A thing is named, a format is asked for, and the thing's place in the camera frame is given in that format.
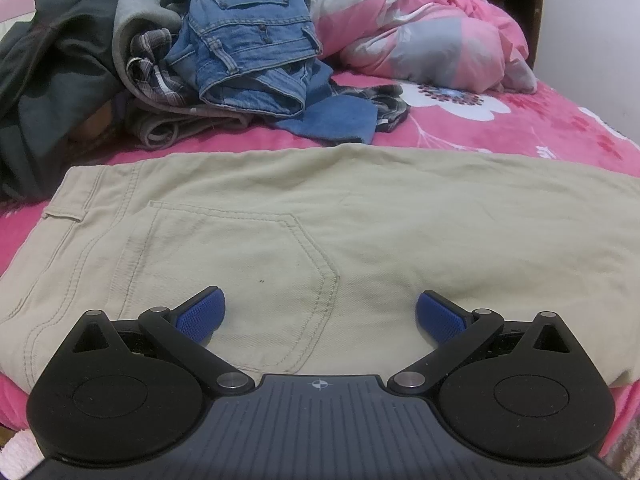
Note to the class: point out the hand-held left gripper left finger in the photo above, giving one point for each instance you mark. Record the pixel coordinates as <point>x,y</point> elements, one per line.
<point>200,312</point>

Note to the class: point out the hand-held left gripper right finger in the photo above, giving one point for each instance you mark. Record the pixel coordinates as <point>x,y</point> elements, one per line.
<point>442,315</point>

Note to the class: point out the beige pants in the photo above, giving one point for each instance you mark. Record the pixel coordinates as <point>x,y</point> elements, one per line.
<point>375,220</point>

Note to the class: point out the tan brown cloth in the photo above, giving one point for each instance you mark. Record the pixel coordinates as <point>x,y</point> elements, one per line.
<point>95,127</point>

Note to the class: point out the pink floral bed sheet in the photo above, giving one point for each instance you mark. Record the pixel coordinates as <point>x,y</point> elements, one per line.
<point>550,130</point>

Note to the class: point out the plain blue cloth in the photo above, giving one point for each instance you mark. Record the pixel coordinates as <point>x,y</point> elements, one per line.
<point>335,117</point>

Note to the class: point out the plaid shirt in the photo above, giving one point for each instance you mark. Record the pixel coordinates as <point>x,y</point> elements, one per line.
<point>150,75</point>

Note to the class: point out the pink floral quilt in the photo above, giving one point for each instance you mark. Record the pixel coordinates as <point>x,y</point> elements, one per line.
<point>425,35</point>

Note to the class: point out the light blue jeans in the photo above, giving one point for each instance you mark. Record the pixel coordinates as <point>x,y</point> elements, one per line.
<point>250,35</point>

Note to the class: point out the dark grey garment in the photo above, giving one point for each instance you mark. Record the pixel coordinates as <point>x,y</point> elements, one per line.
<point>55,70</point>

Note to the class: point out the grey hoodie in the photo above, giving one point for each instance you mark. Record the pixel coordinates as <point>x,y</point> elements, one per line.
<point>135,5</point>

